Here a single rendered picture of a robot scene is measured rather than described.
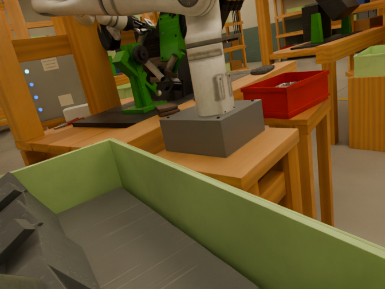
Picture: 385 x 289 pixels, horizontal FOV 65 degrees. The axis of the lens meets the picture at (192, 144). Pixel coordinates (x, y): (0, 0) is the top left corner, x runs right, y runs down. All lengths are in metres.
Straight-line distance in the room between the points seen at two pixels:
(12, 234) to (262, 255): 0.29
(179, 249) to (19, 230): 0.21
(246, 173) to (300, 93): 0.63
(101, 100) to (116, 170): 0.88
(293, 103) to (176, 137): 0.52
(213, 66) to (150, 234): 0.43
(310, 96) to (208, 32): 0.64
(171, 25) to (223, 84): 0.76
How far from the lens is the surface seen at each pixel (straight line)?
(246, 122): 0.81
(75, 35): 1.56
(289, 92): 1.15
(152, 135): 0.94
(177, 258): 0.45
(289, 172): 0.87
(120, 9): 0.83
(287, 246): 0.32
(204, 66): 0.75
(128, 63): 1.26
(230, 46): 8.03
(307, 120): 1.14
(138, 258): 0.48
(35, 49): 1.54
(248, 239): 0.37
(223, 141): 0.72
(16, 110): 1.37
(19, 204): 0.49
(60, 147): 1.14
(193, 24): 0.81
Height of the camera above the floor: 1.13
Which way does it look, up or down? 18 degrees down
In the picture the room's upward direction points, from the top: 11 degrees counter-clockwise
